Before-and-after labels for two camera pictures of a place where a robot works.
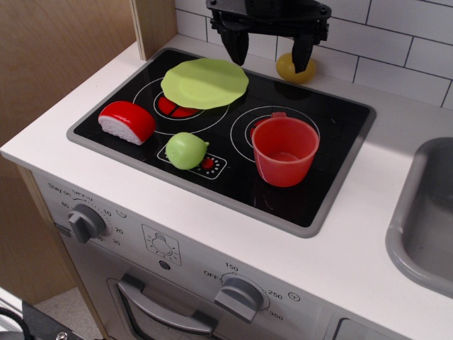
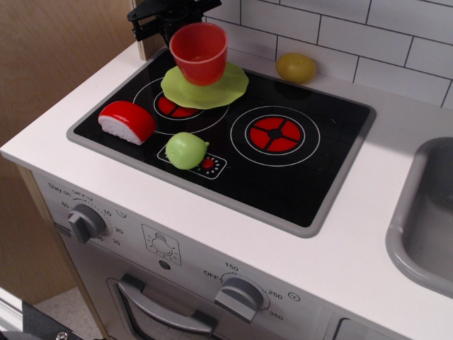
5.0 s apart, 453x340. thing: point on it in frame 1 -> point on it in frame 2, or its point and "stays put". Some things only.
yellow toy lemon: x=286 y=69 stays put
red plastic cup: x=284 y=149 -> x=199 y=49
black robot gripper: x=300 y=18 -> x=167 y=17
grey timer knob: x=85 y=222 stays put
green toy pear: x=185 y=151 stays put
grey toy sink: x=419 y=243 stays put
